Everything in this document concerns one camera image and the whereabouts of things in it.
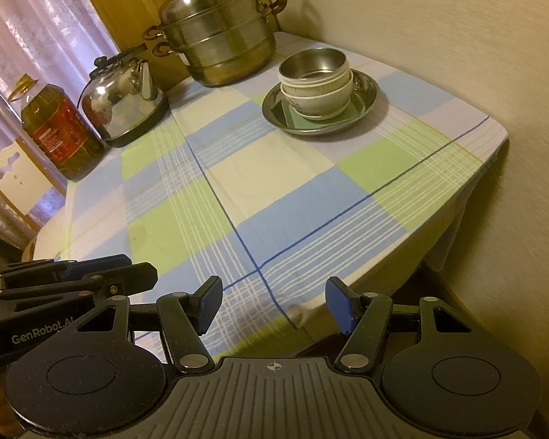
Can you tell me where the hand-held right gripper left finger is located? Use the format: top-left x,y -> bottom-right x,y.
75,275 -> 223,373

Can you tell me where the stainless steel steamer pot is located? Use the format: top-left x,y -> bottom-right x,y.
142,0 -> 288,87

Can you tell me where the checked tablecloth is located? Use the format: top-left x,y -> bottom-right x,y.
30,32 -> 508,357

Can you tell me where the white floral ceramic bowl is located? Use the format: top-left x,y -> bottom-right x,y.
281,75 -> 354,118

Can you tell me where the brown wooden panel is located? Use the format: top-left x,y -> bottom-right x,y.
68,0 -> 284,90

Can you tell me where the cooking oil bottle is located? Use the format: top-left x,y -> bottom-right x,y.
8,74 -> 107,181

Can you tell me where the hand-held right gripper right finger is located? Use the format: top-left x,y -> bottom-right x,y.
325,277 -> 477,373

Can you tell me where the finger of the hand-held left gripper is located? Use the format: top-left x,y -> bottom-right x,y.
80,263 -> 158,303
2,254 -> 134,285

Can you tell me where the white carved chair back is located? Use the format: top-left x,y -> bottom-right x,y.
0,139 -> 67,229

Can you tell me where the stainless steel kettle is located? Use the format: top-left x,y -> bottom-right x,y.
77,43 -> 170,148

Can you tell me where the pale lace curtain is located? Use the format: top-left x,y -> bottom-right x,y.
0,0 -> 120,239

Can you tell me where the green square plate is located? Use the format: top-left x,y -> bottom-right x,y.
281,94 -> 367,130

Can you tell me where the small stainless steel bowl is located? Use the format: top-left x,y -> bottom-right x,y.
278,48 -> 349,84

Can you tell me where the round stainless steel plate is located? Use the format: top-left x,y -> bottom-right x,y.
262,68 -> 378,136

